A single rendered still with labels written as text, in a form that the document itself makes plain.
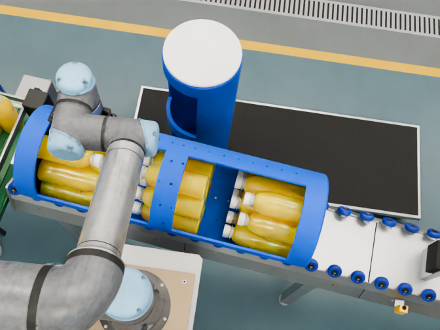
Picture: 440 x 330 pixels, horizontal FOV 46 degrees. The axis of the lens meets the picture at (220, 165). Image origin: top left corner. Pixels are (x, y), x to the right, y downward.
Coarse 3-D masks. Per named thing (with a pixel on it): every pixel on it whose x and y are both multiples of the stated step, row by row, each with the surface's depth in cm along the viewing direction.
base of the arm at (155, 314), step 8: (160, 296) 135; (160, 304) 133; (152, 312) 128; (160, 312) 133; (144, 320) 127; (152, 320) 130; (120, 328) 129; (128, 328) 128; (136, 328) 128; (144, 328) 132; (152, 328) 134
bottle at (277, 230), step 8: (248, 216) 151; (256, 216) 149; (264, 216) 149; (248, 224) 150; (256, 224) 148; (264, 224) 148; (272, 224) 148; (280, 224) 148; (288, 224) 149; (296, 224) 149; (256, 232) 149; (264, 232) 149; (272, 232) 148; (280, 232) 148; (288, 232) 148; (280, 240) 150; (288, 240) 149
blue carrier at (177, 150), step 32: (32, 128) 145; (32, 160) 143; (224, 160) 146; (256, 160) 149; (32, 192) 149; (160, 192) 142; (224, 192) 169; (320, 192) 143; (160, 224) 147; (224, 224) 166; (320, 224) 140; (288, 256) 146
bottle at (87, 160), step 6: (42, 144) 147; (42, 150) 147; (42, 156) 149; (48, 156) 148; (54, 156) 148; (84, 156) 147; (90, 156) 149; (60, 162) 149; (66, 162) 148; (72, 162) 148; (78, 162) 148; (84, 162) 148; (90, 162) 149
